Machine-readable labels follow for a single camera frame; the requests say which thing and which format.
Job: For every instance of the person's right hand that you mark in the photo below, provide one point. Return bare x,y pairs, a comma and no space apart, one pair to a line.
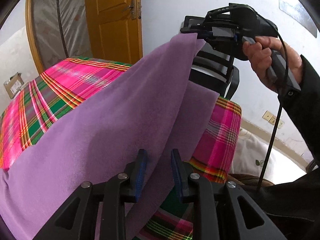
260,60

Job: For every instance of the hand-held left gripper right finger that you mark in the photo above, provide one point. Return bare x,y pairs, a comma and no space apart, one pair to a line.
176,175

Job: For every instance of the grey wall plate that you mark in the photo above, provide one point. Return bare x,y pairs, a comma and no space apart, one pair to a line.
297,12

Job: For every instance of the person's right forearm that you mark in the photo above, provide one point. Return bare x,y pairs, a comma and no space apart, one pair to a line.
307,110

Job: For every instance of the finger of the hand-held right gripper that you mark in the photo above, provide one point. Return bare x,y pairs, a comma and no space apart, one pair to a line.
220,37
220,27

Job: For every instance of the wooden door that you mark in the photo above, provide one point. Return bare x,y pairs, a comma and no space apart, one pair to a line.
115,22

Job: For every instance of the person's dark clothing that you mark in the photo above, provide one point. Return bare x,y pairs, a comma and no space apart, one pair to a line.
287,205

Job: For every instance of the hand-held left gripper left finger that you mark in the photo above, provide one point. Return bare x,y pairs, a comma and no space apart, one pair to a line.
141,175

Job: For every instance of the grey plastic zip curtain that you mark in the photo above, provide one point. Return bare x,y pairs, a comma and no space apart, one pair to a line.
62,22

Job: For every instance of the purple fleece pants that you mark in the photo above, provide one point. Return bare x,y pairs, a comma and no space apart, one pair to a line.
112,130

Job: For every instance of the white bedding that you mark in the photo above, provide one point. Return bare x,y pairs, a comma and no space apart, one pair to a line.
250,152

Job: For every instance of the brown cardboard box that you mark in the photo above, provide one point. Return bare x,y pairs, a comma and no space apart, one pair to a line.
13,86

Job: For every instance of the black mesh office chair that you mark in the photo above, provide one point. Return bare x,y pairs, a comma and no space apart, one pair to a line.
215,67

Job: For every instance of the pink green plaid bed sheet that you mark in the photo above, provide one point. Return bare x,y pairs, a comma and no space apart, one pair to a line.
62,85

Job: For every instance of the beige wall socket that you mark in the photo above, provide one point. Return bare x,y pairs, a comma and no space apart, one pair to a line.
271,118

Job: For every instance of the wooden door frame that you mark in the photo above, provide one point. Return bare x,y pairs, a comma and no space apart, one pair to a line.
32,37

